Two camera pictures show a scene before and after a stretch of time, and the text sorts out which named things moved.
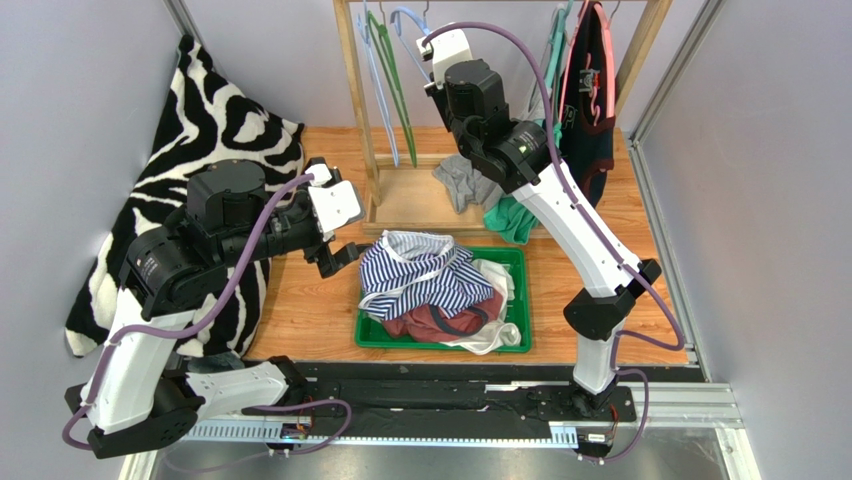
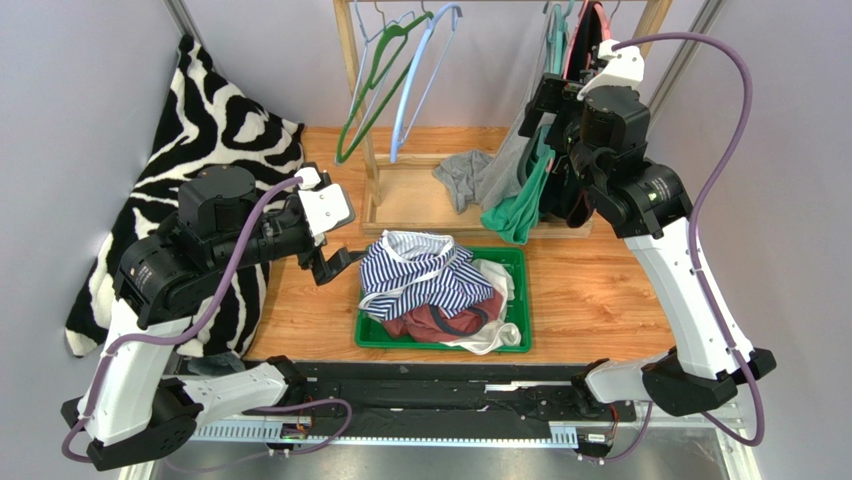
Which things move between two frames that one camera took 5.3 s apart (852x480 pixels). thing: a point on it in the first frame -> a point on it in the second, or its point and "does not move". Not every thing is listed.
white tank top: (503, 334) does not move
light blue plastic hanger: (394, 19) -> (450, 13)
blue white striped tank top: (403, 271) does not move
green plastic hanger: (389, 65) -> (386, 53)
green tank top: (508, 212) does not move
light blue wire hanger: (365, 32) -> (368, 40)
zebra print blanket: (209, 121) does not move
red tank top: (431, 324) does not move
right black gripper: (439, 93) -> (546, 101)
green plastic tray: (370, 334) does not move
